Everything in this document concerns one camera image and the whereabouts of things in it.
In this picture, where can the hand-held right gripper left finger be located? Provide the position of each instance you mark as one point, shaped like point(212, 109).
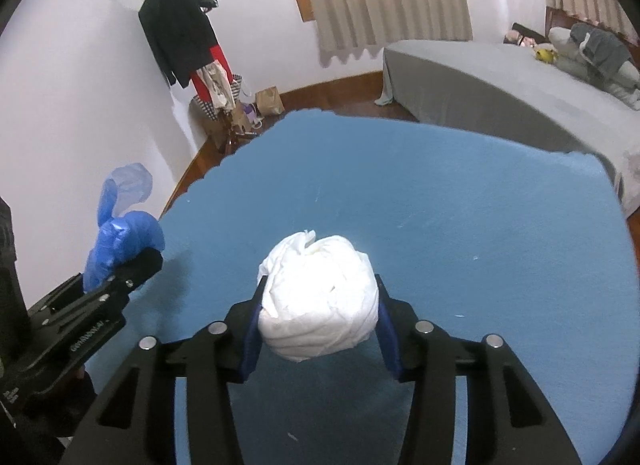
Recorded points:
point(250, 345)

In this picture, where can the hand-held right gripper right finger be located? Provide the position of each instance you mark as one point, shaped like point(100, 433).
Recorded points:
point(389, 340)

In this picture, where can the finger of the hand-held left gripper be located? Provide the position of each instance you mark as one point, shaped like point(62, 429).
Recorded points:
point(142, 267)

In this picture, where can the blue plastic bag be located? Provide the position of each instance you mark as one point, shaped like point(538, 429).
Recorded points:
point(125, 235)

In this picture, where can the blue table mat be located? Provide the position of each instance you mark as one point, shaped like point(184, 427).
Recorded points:
point(400, 205)

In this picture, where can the wooden coat rack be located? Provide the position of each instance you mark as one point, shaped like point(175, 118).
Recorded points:
point(227, 130)

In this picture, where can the checked tote bag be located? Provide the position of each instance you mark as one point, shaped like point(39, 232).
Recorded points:
point(202, 107)

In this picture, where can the purple bottle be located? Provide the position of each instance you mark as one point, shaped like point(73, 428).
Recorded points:
point(251, 117)

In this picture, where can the cream cloth bag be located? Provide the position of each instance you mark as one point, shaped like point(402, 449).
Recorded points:
point(217, 85)

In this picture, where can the brown paper bag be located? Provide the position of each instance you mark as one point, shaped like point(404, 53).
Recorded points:
point(270, 102)

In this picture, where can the red garment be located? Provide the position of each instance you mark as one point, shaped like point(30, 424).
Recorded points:
point(220, 60)

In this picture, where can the black coat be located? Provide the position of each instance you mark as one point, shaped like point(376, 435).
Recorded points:
point(175, 30)

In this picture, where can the bed with grey sheet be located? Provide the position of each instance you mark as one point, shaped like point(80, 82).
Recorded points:
point(475, 85)

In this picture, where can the yellow plush toy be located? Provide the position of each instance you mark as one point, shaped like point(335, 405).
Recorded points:
point(545, 54)

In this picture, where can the pink plush toy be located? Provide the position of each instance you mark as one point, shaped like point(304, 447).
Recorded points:
point(520, 39)

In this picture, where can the black cushion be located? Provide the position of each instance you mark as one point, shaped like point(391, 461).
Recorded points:
point(530, 31)

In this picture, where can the wide beige curtain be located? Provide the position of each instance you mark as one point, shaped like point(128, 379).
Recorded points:
point(390, 0)

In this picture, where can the light grey pillow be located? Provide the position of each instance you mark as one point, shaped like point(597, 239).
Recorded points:
point(562, 42)

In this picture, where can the light grey folded quilt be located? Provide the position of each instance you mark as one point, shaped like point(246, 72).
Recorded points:
point(625, 87)

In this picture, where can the dark grey folded blanket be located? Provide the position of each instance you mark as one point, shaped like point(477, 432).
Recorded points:
point(602, 50)

